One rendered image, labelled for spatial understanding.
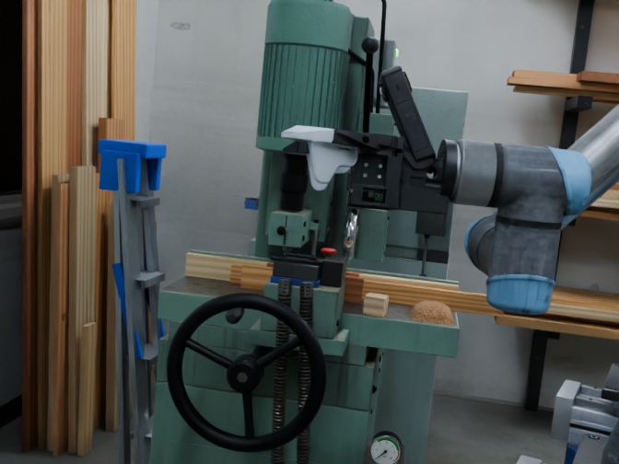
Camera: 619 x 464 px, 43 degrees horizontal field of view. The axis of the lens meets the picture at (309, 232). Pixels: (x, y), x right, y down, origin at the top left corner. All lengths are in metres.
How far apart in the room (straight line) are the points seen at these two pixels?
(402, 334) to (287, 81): 0.55
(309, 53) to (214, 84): 2.54
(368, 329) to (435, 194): 0.69
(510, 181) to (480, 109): 3.04
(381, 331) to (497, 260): 0.65
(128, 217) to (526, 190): 1.69
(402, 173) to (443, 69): 3.06
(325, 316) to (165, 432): 0.45
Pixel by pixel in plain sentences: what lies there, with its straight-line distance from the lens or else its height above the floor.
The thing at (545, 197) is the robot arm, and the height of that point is 1.20.
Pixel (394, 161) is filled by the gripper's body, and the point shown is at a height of 1.22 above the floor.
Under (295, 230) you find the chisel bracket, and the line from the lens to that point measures 1.67.
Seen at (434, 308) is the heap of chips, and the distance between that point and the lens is 1.59.
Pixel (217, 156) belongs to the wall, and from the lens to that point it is 4.13.
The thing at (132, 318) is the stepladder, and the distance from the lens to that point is 2.47.
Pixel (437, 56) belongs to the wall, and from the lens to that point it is 3.97.
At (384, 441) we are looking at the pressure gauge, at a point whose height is 0.68.
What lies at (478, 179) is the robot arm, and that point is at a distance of 0.91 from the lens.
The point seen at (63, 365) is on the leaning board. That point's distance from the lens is 3.02.
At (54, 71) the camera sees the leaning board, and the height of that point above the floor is 1.37.
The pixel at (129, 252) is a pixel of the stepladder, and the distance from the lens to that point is 2.45.
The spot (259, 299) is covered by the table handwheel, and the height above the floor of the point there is 0.95.
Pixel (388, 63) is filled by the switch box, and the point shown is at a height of 1.42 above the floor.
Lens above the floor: 1.25
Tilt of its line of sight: 7 degrees down
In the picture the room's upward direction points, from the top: 6 degrees clockwise
